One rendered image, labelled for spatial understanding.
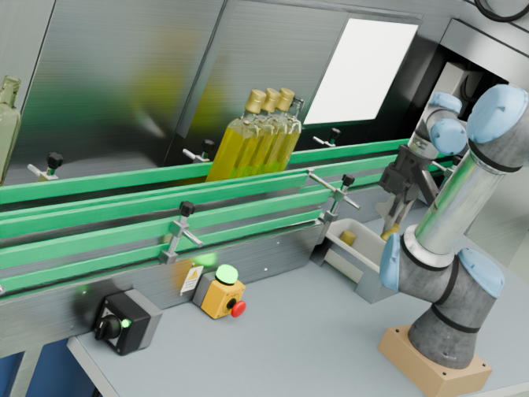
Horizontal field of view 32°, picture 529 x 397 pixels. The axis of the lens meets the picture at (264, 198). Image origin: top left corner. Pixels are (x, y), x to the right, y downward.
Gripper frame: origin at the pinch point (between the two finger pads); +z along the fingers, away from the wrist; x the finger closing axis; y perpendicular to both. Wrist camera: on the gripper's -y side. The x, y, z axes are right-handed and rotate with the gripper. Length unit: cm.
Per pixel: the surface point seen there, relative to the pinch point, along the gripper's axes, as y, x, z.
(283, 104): 26.0, 28.4, -21.5
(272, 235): 11.9, 34.4, 3.9
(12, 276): 14, 107, 0
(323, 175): 22.4, 1.4, -2.0
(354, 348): -16.0, 30.1, 16.8
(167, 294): 12, 66, 12
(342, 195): 10.6, 11.7, -4.3
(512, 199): 3, -102, 8
